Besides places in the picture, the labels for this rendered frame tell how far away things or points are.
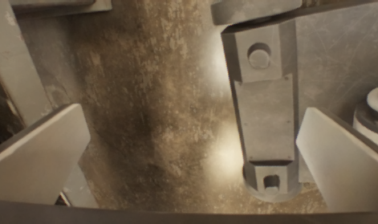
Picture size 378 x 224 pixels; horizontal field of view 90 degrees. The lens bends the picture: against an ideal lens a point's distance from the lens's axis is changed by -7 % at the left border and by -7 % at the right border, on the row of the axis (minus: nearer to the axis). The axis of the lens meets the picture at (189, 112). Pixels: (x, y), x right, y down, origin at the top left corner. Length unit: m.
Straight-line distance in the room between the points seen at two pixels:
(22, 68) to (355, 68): 0.62
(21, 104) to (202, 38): 0.49
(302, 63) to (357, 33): 0.11
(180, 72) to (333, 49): 0.45
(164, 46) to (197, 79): 0.16
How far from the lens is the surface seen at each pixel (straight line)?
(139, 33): 0.74
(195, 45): 0.67
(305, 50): 0.49
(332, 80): 0.52
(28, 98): 0.42
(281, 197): 0.70
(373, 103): 0.43
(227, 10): 0.45
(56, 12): 0.90
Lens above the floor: 0.63
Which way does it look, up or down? 55 degrees down
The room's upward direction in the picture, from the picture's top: 150 degrees counter-clockwise
